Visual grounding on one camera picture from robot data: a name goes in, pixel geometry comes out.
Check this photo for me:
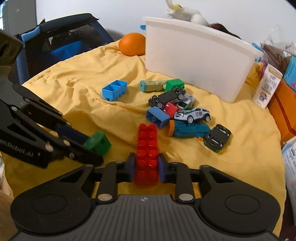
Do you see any black red helmet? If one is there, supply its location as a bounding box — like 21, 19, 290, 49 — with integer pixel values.
209, 23, 241, 39

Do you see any teal green cylinder toy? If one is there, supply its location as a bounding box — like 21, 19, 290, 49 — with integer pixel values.
139, 80, 166, 92

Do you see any teal orange toy vehicle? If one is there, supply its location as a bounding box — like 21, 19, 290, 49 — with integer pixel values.
168, 120, 211, 138

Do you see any green square block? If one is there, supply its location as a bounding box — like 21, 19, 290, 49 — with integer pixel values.
165, 79, 185, 92

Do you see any orange box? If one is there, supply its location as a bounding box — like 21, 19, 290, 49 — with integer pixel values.
267, 78, 296, 144

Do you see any white plastic bag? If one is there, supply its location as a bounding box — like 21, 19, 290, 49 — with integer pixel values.
165, 0, 201, 22

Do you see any white plastic bin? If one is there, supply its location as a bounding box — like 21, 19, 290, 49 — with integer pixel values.
143, 17, 263, 102

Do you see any dark green toy car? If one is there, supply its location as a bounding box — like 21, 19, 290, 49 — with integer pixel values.
203, 124, 232, 153

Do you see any long red building block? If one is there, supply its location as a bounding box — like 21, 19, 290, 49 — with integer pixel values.
134, 123, 159, 186

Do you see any yellow cloth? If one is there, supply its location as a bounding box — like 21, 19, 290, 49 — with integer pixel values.
2, 40, 287, 237

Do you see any brown woven package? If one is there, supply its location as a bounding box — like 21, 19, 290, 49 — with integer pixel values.
261, 44, 292, 75

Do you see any green patterned arch block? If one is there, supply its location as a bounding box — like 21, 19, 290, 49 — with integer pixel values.
83, 131, 111, 156

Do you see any blue black stroller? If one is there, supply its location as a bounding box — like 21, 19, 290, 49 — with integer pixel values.
15, 13, 114, 84

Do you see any orange fruit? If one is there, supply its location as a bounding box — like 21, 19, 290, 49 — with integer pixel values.
118, 33, 146, 56

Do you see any white police toy car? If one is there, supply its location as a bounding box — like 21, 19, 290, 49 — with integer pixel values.
174, 108, 211, 124

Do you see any blue dinosaur box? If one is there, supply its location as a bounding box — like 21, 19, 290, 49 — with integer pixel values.
283, 56, 296, 91

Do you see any white baby wipes pack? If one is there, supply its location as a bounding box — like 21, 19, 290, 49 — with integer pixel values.
282, 137, 296, 224

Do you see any blue tray block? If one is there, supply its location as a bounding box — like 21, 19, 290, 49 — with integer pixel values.
102, 80, 127, 102

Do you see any small blue duplo brick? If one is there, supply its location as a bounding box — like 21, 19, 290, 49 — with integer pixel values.
145, 106, 171, 129

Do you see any small milk carton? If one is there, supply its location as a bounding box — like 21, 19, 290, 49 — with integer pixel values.
252, 64, 282, 108

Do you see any small red block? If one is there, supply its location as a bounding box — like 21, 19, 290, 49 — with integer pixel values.
163, 102, 179, 119

